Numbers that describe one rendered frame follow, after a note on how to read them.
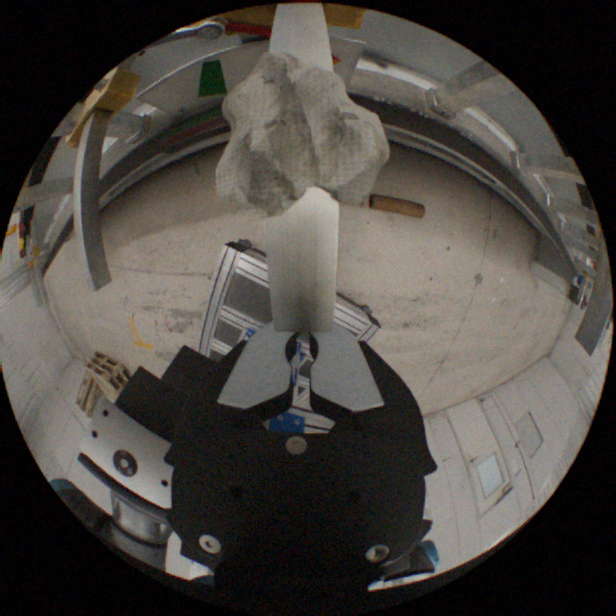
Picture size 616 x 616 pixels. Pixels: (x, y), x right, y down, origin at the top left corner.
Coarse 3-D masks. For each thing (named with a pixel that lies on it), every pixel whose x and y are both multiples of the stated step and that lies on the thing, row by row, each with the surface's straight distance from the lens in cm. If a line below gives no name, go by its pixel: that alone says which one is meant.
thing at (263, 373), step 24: (264, 336) 10; (288, 336) 9; (240, 360) 8; (264, 360) 8; (288, 360) 8; (240, 384) 8; (264, 384) 7; (288, 384) 7; (240, 408) 7; (264, 408) 7; (288, 408) 8
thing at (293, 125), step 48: (240, 96) 8; (288, 96) 7; (336, 96) 8; (240, 144) 7; (288, 144) 7; (336, 144) 7; (384, 144) 8; (240, 192) 7; (288, 192) 7; (336, 192) 7
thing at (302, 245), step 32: (288, 32) 14; (320, 32) 14; (320, 64) 11; (320, 192) 7; (288, 224) 7; (320, 224) 7; (288, 256) 7; (320, 256) 7; (288, 288) 8; (320, 288) 8; (288, 320) 9; (320, 320) 9
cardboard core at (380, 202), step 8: (376, 200) 92; (384, 200) 93; (392, 200) 96; (400, 200) 98; (376, 208) 94; (384, 208) 94; (392, 208) 96; (400, 208) 97; (408, 208) 99; (416, 208) 102; (424, 208) 105; (416, 216) 105
